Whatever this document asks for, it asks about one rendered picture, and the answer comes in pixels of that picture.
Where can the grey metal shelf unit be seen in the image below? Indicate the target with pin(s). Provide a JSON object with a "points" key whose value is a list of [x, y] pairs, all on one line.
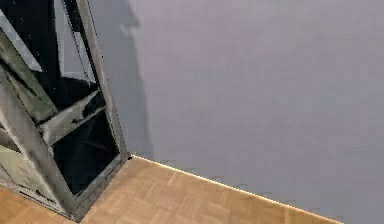
{"points": [[31, 143]]}

